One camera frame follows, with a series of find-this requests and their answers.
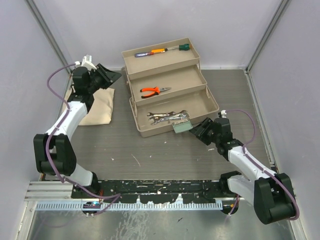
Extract large silver wrench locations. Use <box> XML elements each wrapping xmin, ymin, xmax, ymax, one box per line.
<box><xmin>148</xmin><ymin>113</ymin><xmax>189</xmax><ymax>125</ymax></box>

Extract beige cloth bag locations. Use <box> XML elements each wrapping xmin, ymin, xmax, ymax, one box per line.
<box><xmin>63</xmin><ymin>86</ymin><xmax>116</xmax><ymax>126</ymax></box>

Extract purple cable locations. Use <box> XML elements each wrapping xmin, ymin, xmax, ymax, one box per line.
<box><xmin>32</xmin><ymin>63</ymin><xmax>122</xmax><ymax>228</ymax></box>
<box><xmin>219</xmin><ymin>108</ymin><xmax>301</xmax><ymax>221</ymax></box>

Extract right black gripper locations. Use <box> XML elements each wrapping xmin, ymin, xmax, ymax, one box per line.
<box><xmin>189</xmin><ymin>117</ymin><xmax>221</xmax><ymax>146</ymax></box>

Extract brown translucent toolbox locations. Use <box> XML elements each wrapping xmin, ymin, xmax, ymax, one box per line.
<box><xmin>122</xmin><ymin>37</ymin><xmax>219</xmax><ymax>138</ymax></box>

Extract slotted cable duct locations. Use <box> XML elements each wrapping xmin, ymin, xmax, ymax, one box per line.
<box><xmin>35</xmin><ymin>200</ymin><xmax>223</xmax><ymax>211</ymax></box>

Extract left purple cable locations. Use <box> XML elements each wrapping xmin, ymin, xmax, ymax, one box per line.
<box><xmin>32</xmin><ymin>63</ymin><xmax>122</xmax><ymax>228</ymax></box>

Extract green handled screwdriver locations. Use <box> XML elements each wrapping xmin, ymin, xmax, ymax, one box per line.
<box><xmin>166</xmin><ymin>43</ymin><xmax>191</xmax><ymax>51</ymax></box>

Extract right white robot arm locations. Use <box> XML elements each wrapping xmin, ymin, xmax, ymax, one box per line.
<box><xmin>190</xmin><ymin>110</ymin><xmax>300</xmax><ymax>225</ymax></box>

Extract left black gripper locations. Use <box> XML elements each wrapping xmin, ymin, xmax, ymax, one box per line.
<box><xmin>87</xmin><ymin>64</ymin><xmax>121</xmax><ymax>94</ymax></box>

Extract yellow handled tool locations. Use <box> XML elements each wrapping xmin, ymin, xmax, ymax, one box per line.
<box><xmin>150</xmin><ymin>48</ymin><xmax>168</xmax><ymax>55</ymax></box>

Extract small silver wrench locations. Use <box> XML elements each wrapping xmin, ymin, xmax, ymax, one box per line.
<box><xmin>146</xmin><ymin>110</ymin><xmax>188</xmax><ymax>119</ymax></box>

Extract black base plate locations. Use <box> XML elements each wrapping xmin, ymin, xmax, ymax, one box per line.
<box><xmin>71</xmin><ymin>178</ymin><xmax>251</xmax><ymax>204</ymax></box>

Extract orange handled pliers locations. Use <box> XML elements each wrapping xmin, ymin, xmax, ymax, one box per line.
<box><xmin>140</xmin><ymin>87</ymin><xmax>172</xmax><ymax>99</ymax></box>

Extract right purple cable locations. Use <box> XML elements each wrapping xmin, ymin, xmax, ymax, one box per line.
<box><xmin>219</xmin><ymin>108</ymin><xmax>301</xmax><ymax>221</ymax></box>

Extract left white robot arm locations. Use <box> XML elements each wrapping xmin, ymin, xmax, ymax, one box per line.
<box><xmin>33</xmin><ymin>55</ymin><xmax>121</xmax><ymax>198</ymax></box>

